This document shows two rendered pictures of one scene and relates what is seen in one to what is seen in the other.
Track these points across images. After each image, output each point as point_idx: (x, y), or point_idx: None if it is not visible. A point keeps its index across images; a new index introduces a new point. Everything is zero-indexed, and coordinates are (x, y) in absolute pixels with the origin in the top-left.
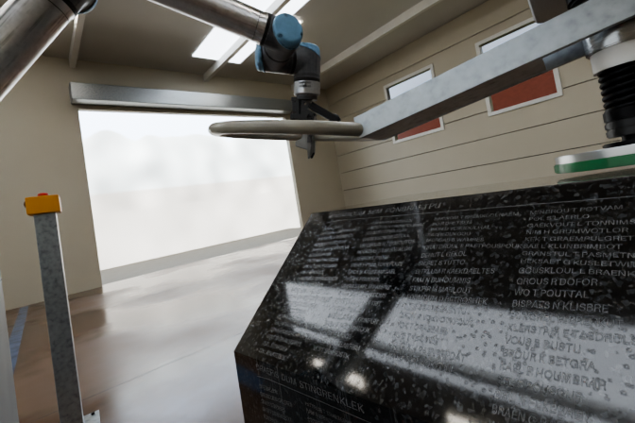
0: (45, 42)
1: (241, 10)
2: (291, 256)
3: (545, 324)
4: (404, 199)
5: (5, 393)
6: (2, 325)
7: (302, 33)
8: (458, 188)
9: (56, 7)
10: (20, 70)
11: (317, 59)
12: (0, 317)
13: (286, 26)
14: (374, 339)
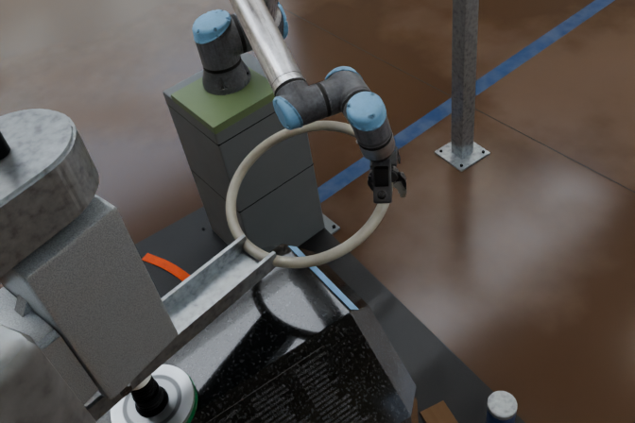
0: None
1: (265, 74)
2: (267, 248)
3: None
4: (240, 299)
5: (268, 162)
6: (283, 128)
7: (289, 126)
8: (283, 348)
9: None
10: None
11: (359, 132)
12: (278, 126)
13: (278, 112)
14: None
